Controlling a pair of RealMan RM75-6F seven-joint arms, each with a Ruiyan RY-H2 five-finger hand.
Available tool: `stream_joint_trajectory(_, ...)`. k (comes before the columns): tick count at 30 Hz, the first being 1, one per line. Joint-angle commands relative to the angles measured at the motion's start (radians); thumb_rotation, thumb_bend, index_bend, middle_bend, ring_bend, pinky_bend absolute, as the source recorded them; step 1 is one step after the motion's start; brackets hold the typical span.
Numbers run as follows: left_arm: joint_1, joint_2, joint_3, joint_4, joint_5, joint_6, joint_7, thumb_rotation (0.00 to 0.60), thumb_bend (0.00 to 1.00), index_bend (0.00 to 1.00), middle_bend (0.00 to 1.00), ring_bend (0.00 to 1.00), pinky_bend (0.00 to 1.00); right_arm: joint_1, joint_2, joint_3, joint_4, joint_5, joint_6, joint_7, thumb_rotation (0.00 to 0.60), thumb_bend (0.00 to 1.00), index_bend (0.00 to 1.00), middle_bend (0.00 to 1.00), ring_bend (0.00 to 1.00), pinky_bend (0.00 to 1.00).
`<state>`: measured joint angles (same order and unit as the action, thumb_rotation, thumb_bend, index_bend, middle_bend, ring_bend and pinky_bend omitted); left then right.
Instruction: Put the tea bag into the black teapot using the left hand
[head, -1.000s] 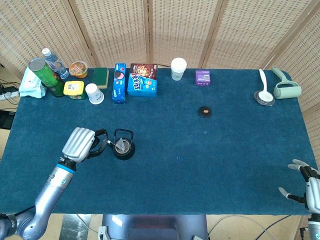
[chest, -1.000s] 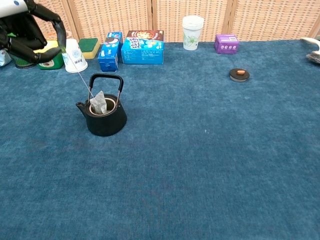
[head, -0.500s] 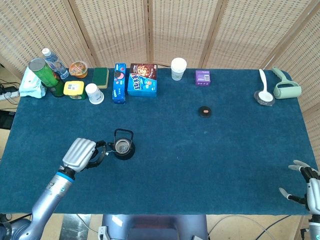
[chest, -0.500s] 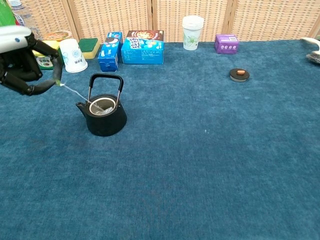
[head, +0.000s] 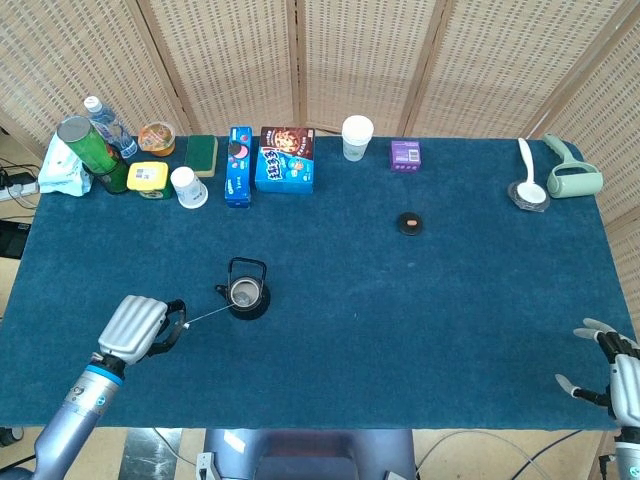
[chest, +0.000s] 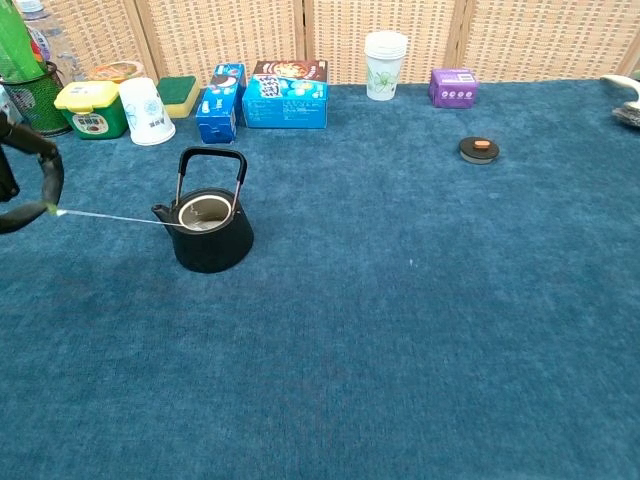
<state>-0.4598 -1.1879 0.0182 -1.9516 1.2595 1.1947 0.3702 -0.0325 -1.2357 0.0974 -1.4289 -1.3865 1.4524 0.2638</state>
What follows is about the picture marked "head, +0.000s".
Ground round instant noodle bowl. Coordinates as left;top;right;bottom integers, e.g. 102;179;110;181
137;122;177;158

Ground clear plastic dish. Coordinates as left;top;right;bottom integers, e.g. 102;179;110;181
507;179;551;213

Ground green tub yellow lid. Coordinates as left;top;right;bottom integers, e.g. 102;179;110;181
126;161;174;200

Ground stacked white floral paper cups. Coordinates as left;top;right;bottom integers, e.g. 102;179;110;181
341;115;375;163

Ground white plastic spoon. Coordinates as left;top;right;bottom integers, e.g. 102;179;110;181
516;137;547;203

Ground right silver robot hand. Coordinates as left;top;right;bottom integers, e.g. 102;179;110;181
554;317;640;429

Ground white power strip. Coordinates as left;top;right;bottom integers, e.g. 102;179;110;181
0;181;40;202

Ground purple small box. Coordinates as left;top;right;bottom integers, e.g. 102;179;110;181
390;139;423;174

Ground blue Oreo box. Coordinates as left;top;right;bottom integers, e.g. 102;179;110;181
224;125;254;209

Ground black floor cable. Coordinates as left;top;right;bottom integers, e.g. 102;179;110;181
509;429;584;480

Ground black cast iron teapot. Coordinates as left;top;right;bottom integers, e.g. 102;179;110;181
214;256;272;322

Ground green cylinder can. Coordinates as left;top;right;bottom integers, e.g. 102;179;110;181
56;115;119;177

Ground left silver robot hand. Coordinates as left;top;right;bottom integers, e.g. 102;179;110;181
97;294;189;366

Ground pale green lint roller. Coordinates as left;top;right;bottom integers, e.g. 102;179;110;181
542;133;604;200

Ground white tissue pack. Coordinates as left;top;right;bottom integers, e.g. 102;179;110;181
38;133;93;197

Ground clear water bottle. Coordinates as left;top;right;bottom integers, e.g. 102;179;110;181
83;96;138;159

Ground green yellow sponge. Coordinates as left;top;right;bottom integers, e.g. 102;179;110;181
183;134;220;178

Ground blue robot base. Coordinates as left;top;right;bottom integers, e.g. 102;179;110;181
197;428;419;480

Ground blue table carpet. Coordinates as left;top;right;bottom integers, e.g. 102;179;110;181
0;134;634;433

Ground blue chocolate cookie box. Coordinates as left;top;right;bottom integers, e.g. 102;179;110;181
254;126;316;195

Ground black floor box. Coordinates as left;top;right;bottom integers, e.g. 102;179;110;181
0;218;32;260

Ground white floor cable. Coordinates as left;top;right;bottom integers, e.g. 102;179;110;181
414;429;554;480

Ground upturned white paper cup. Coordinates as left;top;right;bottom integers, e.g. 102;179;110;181
170;166;209;210

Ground woven folding screen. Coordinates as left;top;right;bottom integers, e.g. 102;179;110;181
0;0;640;326

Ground tea bag with string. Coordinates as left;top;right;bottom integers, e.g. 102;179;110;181
182;292;251;330

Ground black teapot lid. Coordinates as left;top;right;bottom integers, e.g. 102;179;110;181
397;211;423;237

